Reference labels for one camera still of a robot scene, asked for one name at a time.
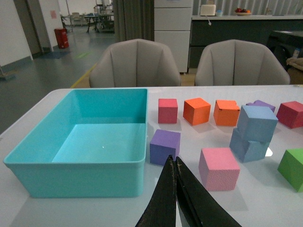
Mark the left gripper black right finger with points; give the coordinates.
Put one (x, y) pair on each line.
(198, 206)

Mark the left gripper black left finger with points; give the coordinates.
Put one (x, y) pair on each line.
(161, 209)

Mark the blue foam cube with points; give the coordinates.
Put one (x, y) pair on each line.
(246, 150)
(256, 123)

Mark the pink foam cube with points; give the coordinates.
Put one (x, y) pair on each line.
(218, 168)

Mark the left purple foam cube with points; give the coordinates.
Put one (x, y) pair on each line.
(163, 144)

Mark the teal plastic bin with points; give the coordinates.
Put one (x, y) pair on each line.
(91, 144)

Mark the green foam cube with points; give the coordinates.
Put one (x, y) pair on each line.
(291, 168)

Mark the left orange foam cube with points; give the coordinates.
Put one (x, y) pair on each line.
(196, 111)

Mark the orange foam cube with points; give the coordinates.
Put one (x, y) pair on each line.
(226, 112)
(196, 111)

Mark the right orange foam cube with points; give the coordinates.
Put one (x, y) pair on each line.
(226, 112)

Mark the left red foam cube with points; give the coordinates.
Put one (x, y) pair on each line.
(167, 111)

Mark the red foam cube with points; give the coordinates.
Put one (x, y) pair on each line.
(167, 111)
(290, 114)

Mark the notched purple foam cube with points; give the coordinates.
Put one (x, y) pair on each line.
(263, 104)

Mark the right red foam cube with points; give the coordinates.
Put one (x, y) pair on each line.
(290, 114)

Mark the right grey chair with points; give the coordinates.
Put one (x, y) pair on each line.
(239, 63)

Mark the grey chair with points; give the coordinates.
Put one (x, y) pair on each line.
(135, 63)
(239, 63)

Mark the left grey chair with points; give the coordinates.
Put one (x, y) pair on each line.
(135, 63)

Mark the dark grey counter cabinet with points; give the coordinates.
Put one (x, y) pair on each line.
(209, 30)

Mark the black appliance box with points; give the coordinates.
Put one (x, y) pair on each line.
(286, 44)

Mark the white drawer cabinet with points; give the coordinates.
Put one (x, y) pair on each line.
(172, 25)

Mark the grey curtain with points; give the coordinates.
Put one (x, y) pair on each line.
(133, 19)

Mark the white toaster appliance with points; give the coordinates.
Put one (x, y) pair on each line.
(208, 10)

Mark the fruit bowl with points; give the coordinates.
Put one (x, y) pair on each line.
(242, 12)

